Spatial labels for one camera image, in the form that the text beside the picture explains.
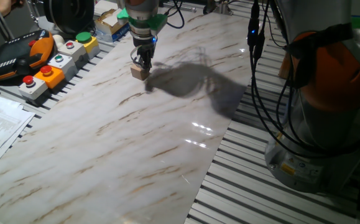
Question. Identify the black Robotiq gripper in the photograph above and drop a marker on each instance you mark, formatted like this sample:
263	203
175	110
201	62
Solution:
145	43

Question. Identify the small wooden block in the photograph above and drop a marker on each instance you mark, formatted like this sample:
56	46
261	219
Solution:
140	74

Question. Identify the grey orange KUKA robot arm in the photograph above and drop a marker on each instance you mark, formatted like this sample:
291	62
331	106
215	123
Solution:
332	77

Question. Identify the person's bare hand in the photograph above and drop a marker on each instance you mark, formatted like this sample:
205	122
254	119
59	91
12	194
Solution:
7	4

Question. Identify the cardboard tissue box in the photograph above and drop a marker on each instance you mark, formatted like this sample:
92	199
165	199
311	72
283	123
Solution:
109	23

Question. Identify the yellow box green button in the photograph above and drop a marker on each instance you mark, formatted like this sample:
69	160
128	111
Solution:
88	42

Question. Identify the white flat box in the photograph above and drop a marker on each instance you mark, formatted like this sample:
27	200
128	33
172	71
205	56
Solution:
105	6

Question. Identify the white box small red button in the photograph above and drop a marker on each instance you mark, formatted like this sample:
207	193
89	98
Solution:
74	49

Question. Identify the white box green button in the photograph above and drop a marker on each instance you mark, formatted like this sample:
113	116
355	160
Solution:
64	63

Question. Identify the black round spool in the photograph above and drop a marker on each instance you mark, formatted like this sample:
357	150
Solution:
69	14

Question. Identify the white egg shaped object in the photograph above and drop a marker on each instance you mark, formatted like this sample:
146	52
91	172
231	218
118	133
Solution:
58	40

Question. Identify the white marble pattern sheet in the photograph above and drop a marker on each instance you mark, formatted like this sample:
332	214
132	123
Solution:
105	140

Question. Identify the orange box red mushroom button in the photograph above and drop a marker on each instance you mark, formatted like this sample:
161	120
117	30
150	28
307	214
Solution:
50	77

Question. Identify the white box red mushroom button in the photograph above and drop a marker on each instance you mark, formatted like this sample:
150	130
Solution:
32	88

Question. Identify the black orange teach pendant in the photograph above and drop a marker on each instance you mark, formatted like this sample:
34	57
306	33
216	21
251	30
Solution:
15	59

